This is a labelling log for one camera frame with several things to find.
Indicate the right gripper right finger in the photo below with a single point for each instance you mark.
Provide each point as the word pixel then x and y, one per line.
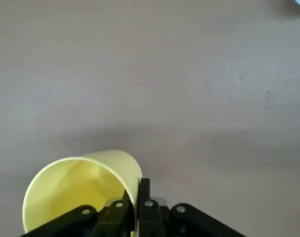
pixel 150 217

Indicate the yellow plastic cup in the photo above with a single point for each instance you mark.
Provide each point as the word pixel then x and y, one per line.
pixel 73 182

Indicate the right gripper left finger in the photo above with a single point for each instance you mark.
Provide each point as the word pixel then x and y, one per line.
pixel 108 217

